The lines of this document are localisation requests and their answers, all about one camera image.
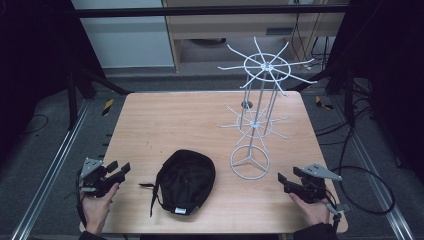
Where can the dark curtain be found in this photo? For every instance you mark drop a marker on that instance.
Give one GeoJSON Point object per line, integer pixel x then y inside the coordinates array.
{"type": "Point", "coordinates": [393, 83]}
{"type": "Point", "coordinates": [33, 66]}

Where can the person's right hand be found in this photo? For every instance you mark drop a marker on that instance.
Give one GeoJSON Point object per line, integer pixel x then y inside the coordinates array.
{"type": "Point", "coordinates": [311, 211]}

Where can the black cap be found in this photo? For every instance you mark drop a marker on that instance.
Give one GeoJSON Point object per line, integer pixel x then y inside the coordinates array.
{"type": "Point", "coordinates": [186, 180]}

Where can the white cabinet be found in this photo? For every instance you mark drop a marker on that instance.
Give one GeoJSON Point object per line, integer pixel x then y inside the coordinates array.
{"type": "Point", "coordinates": [126, 43]}

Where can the light wooden desk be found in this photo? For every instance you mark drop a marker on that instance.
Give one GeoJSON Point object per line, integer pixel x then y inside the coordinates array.
{"type": "Point", "coordinates": [216, 28]}

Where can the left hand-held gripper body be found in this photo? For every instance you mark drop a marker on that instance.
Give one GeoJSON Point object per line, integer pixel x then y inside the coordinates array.
{"type": "Point", "coordinates": [96, 181]}

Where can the person's left hand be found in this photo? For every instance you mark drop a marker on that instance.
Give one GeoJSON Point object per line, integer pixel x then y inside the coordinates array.
{"type": "Point", "coordinates": [96, 210]}

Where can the black round table grommet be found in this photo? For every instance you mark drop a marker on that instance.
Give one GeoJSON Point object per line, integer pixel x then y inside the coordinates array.
{"type": "Point", "coordinates": [246, 104]}

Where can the aluminium floor rail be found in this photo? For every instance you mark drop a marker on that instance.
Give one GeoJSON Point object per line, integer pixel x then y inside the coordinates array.
{"type": "Point", "coordinates": [376, 186]}
{"type": "Point", "coordinates": [50, 173]}

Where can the black metal stand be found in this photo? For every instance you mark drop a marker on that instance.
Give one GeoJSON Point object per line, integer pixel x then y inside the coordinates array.
{"type": "Point", "coordinates": [349, 100]}
{"type": "Point", "coordinates": [71, 100]}

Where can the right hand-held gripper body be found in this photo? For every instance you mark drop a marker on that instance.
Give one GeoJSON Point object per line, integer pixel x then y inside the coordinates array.
{"type": "Point", "coordinates": [313, 188]}

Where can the black horizontal frame bar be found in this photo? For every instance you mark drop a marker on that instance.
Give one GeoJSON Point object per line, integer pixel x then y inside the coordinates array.
{"type": "Point", "coordinates": [200, 11]}

